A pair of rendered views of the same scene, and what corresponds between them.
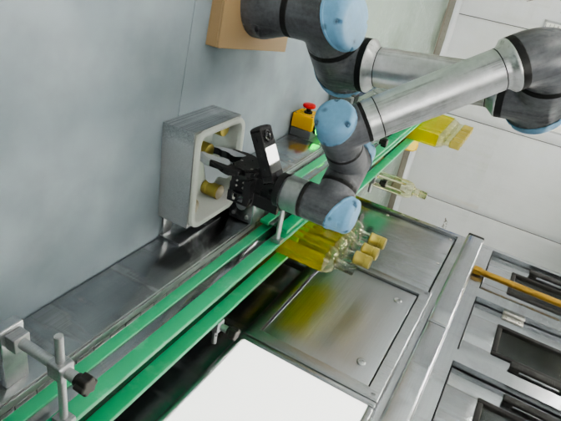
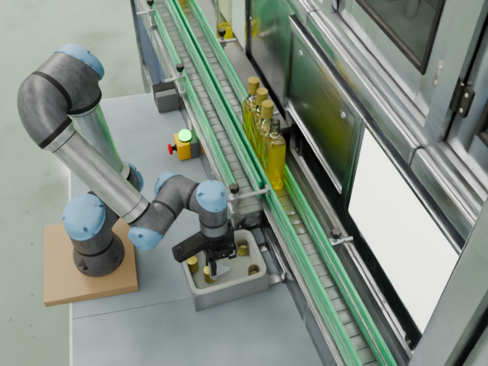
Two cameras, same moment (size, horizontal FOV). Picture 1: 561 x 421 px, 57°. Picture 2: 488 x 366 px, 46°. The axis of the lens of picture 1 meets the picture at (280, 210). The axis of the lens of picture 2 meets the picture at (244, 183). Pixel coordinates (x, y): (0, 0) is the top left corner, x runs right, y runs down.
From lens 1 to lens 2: 88 cm
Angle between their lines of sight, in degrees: 29
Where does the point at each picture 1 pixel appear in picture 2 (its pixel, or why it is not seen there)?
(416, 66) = not seen: hidden behind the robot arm
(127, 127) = (201, 343)
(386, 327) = (318, 76)
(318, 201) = (208, 218)
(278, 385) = (367, 197)
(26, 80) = not seen: outside the picture
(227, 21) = (118, 283)
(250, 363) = (359, 213)
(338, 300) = (311, 112)
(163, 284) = (304, 297)
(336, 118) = (140, 242)
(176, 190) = (241, 289)
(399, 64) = not seen: hidden behind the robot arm
